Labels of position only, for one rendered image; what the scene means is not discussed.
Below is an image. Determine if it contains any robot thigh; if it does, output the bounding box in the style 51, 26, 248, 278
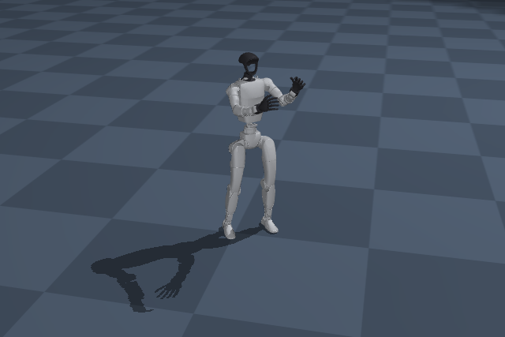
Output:
259, 136, 276, 191
229, 139, 245, 195

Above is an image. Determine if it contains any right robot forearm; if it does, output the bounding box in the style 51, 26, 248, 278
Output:
233, 105, 257, 117

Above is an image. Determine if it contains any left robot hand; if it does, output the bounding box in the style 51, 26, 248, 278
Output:
290, 77, 305, 97

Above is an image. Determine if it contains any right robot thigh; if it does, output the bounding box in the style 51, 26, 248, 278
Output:
229, 139, 245, 195

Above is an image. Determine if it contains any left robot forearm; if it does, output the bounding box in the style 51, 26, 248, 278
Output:
284, 91, 297, 103

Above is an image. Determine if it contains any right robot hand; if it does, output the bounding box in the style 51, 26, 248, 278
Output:
255, 95, 279, 114

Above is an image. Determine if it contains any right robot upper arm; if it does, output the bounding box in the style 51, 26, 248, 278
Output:
226, 83, 240, 116

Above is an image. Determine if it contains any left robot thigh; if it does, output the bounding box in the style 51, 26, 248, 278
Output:
259, 136, 276, 191

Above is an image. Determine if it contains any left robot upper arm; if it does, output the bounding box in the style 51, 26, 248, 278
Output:
261, 77, 288, 107

